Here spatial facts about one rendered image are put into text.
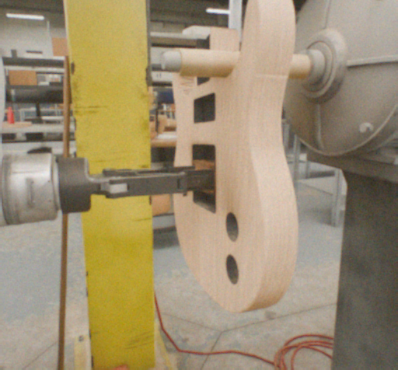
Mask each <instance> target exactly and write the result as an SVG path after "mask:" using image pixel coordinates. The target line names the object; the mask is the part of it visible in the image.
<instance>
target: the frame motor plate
mask: <svg viewBox="0 0 398 370"><path fill-rule="evenodd" d="M306 160H307V161H310V162H316V163H319V164H324V165H326V166H329V167H333V168H336V169H342V170H346V171H348V172H353V173H358V174H362V175H365V176H368V177H371V178H375V179H379V180H384V181H388V182H391V183H398V164H391V163H387V162H379V161H374V160H370V159H362V158H357V157H353V156H349V155H347V156H327V155H324V154H320V153H318V152H315V151H313V150H312V149H310V148H308V147H307V153H306Z"/></svg>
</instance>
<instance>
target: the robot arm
mask: <svg viewBox="0 0 398 370"><path fill-rule="evenodd" d="M4 112H5V73H3V64H2V58H1V55H0V227H4V225H20V224H26V223H34V222H46V221H54V220H56V218H57V215H58V211H61V212H62V214H63V215H65V214H74V213H83V212H89V210H90V209H91V195H94V194H95V195H104V196H105V198H111V199H117V198H121V197H137V196H151V195H163V194H182V195H183V197H186V196H187V192H192V191H203V190H213V189H214V169H195V165H190V166H176V167H169V163H163V168H160V167H157V168H154V169H111V168H105V169H103V171H102V173H94V174H89V160H88V159H86V158H80V157H78V158H63V159H59V162H55V161H54V155H53V154H51V153H33V154H16V153H12V154H10V155H3V151H2V122H3V120H4Z"/></svg>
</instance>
